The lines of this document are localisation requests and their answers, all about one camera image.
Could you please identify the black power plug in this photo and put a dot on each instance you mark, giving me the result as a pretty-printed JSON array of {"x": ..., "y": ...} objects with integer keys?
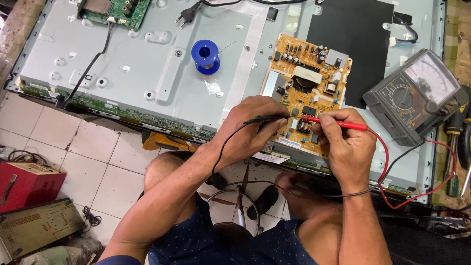
[{"x": 187, "y": 15}]

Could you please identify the black multimeter probe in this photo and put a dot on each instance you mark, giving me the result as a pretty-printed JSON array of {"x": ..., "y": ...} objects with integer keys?
[{"x": 266, "y": 118}]

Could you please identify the person's right hand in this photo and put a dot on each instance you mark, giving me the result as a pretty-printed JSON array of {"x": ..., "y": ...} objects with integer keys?
[{"x": 349, "y": 147}]

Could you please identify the blue solder spool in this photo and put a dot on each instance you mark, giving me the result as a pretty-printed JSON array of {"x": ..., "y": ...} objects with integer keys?
[{"x": 205, "y": 56}]

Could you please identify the red metal equipment box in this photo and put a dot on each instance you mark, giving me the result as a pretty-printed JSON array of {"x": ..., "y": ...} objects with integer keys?
[{"x": 27, "y": 186}]

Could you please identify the green strip circuit board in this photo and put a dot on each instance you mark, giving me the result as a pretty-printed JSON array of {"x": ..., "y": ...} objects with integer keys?
[{"x": 121, "y": 114}]

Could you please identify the black sandal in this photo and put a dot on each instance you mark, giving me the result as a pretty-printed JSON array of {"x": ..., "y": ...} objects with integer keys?
[{"x": 263, "y": 202}]

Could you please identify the metal stool frame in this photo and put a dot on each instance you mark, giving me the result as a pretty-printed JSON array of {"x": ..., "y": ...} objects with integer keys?
[{"x": 250, "y": 206}]

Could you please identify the black plastic sheet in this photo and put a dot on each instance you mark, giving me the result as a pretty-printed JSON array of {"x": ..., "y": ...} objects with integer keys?
[{"x": 349, "y": 44}]

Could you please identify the person's blue dotted shorts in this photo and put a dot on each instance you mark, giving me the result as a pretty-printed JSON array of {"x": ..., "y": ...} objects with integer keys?
[{"x": 228, "y": 246}]

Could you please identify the grey metal television chassis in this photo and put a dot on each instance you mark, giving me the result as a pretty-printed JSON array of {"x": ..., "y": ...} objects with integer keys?
[{"x": 147, "y": 62}]

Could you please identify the orange black tool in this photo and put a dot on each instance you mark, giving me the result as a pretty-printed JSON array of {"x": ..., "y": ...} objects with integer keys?
[{"x": 167, "y": 141}]

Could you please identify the yellow power supply board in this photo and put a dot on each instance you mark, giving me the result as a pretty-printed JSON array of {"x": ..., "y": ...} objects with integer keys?
[{"x": 305, "y": 77}]

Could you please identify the green main circuit board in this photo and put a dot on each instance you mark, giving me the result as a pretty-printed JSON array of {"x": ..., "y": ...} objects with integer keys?
[{"x": 114, "y": 11}]

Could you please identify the person's left hand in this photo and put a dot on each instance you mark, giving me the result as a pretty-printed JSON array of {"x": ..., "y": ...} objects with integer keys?
[{"x": 243, "y": 132}]

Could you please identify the red multimeter probe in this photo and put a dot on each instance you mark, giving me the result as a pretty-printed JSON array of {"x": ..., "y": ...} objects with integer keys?
[{"x": 349, "y": 125}]

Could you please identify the beige perforated metal chassis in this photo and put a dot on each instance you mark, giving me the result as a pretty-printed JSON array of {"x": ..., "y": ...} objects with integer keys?
[{"x": 36, "y": 226}]

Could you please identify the green plastic bag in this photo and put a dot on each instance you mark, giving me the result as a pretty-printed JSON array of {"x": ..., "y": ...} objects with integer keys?
[{"x": 55, "y": 254}]

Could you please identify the grey analog multimeter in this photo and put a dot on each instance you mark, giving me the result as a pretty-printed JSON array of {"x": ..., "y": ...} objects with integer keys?
[{"x": 412, "y": 95}]

